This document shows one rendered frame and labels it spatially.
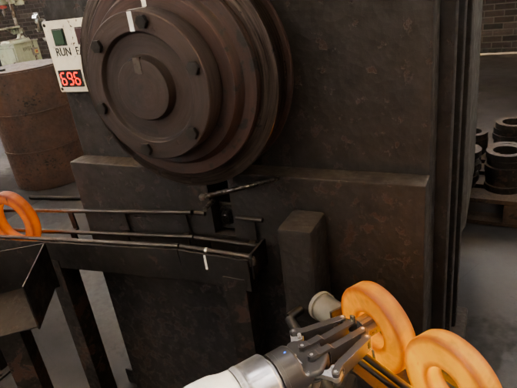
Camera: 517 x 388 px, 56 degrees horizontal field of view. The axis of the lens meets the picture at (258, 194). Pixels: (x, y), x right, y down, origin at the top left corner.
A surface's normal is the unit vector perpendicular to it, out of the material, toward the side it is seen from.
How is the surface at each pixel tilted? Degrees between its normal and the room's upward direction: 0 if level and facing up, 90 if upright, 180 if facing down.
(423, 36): 90
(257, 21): 90
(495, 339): 0
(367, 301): 93
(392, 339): 93
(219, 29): 61
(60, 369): 0
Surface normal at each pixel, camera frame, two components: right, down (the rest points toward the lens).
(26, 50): 0.89, 0.08
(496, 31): -0.43, 0.42
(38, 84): 0.66, 0.23
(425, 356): -0.86, 0.30
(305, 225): -0.12, -0.90
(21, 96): 0.26, 0.37
